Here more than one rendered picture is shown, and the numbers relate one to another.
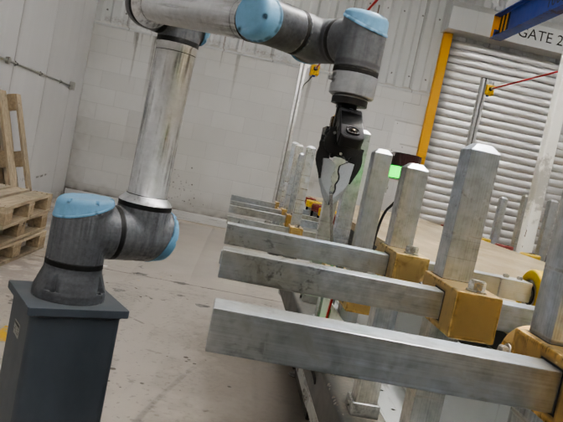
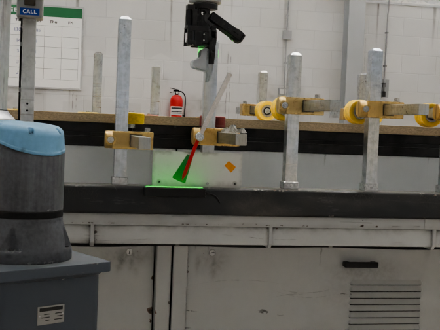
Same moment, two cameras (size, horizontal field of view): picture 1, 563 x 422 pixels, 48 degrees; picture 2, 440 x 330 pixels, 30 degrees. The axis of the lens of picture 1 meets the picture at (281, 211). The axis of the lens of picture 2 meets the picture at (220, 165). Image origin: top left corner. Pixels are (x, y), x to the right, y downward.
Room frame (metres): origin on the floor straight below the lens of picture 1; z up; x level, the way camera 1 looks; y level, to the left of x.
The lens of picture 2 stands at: (1.46, 2.20, 0.89)
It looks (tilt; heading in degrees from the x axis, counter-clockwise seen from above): 3 degrees down; 263
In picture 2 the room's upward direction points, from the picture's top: 2 degrees clockwise
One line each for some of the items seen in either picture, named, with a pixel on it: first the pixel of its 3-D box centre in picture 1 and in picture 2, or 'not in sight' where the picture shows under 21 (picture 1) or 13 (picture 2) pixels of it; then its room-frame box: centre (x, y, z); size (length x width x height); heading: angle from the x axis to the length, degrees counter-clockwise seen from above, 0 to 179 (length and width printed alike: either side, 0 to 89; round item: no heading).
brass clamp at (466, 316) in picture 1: (453, 303); (379, 109); (0.71, -0.21, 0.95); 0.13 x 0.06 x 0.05; 5
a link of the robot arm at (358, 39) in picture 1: (360, 43); not in sight; (1.26, -0.08, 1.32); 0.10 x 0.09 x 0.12; 42
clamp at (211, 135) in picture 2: (355, 292); (215, 137); (1.21, -0.17, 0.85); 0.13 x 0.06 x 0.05; 5
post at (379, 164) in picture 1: (356, 270); (208, 122); (1.23, -0.17, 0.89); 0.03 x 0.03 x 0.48; 5
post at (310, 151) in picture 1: (298, 206); not in sight; (2.47, -0.06, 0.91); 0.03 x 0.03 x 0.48; 5
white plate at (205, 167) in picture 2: (327, 330); (197, 169); (1.26, -0.14, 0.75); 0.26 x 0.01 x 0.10; 5
